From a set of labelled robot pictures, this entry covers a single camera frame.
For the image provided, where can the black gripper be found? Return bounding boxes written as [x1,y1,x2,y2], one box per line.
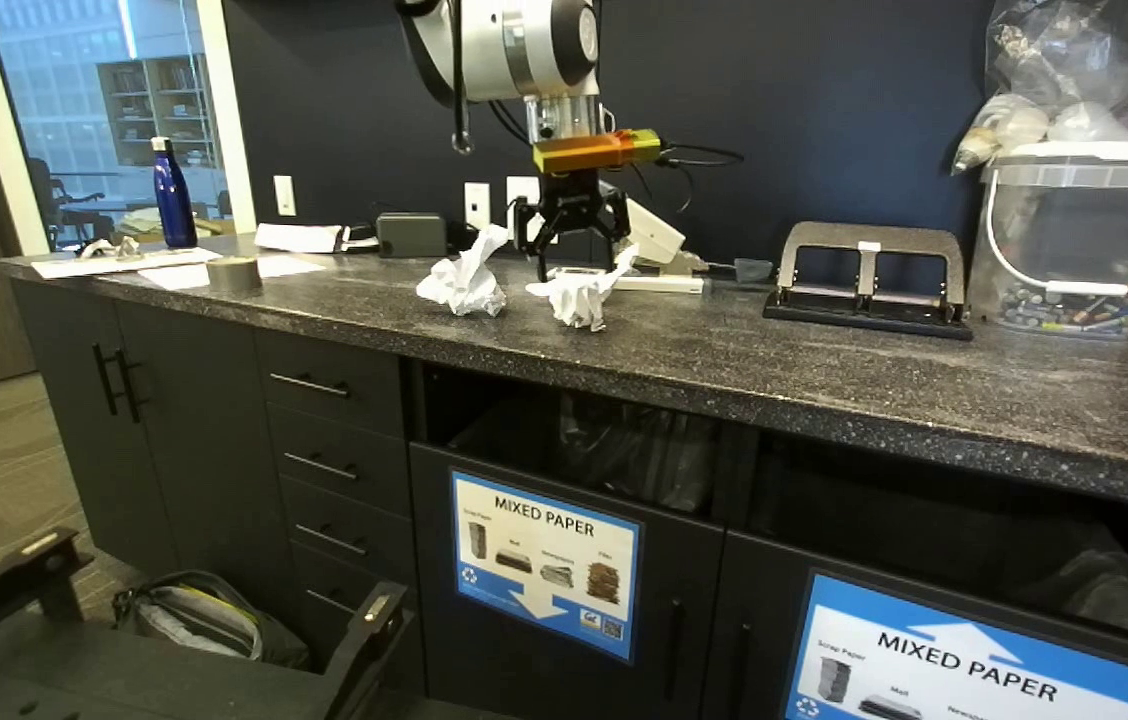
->
[531,168,629,280]

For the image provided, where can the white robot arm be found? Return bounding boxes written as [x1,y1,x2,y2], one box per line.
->
[395,0,629,278]

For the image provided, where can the left trash bin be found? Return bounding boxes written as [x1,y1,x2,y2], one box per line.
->
[453,393,722,514]

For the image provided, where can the trash bin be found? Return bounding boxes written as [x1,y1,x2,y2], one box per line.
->
[748,440,1128,634]
[453,393,722,514]

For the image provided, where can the right trash bin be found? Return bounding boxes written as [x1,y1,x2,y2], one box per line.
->
[748,440,1128,634]

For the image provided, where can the crumpled white paper middle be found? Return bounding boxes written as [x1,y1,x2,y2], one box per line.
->
[531,258,631,334]

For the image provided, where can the crumpled white paper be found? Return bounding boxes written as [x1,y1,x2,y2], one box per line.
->
[531,258,631,334]
[418,223,512,315]

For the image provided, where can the large white outlet plate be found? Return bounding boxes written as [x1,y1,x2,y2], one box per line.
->
[505,176,546,246]

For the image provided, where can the small white outlet plate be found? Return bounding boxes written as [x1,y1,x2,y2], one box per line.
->
[466,182,491,228]

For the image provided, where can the crumpled white paper left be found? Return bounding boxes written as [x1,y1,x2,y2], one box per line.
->
[418,223,512,315]

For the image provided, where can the black power adapter box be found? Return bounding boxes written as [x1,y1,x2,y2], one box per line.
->
[377,212,449,260]

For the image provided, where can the black drawer stack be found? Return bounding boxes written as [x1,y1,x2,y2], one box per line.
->
[255,334,418,623]

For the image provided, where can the white flat box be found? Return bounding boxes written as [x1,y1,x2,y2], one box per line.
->
[255,223,345,258]

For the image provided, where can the left mixed paper label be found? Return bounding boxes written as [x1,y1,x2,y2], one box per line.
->
[453,473,644,666]

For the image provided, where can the mixed paper label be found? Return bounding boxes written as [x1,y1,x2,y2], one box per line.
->
[784,578,1128,720]
[453,473,644,666]

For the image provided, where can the black three hole punch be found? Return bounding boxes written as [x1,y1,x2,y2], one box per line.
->
[763,222,972,341]

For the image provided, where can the blue water bottle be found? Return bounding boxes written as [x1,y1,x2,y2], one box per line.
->
[153,135,195,250]

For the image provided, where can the large white paper sheet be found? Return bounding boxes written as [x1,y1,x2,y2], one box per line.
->
[30,250,216,280]

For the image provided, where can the black double door cabinet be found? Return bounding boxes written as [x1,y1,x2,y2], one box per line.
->
[6,272,275,592]

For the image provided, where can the clear plastic bucket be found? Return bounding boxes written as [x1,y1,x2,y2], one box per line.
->
[968,141,1128,341]

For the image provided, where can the right mixed paper label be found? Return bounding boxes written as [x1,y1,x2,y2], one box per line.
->
[784,578,1128,720]

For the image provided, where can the clear plastic bag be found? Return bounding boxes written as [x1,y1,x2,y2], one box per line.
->
[950,0,1128,171]

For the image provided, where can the grey black bag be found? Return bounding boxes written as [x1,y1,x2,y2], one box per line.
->
[114,568,313,668]

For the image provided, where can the black cart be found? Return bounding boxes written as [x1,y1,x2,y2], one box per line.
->
[0,528,407,720]

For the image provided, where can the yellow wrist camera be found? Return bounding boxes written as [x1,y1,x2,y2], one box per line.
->
[531,127,666,176]

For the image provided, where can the white wall switch plate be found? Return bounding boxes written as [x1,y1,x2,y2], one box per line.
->
[271,176,301,222]

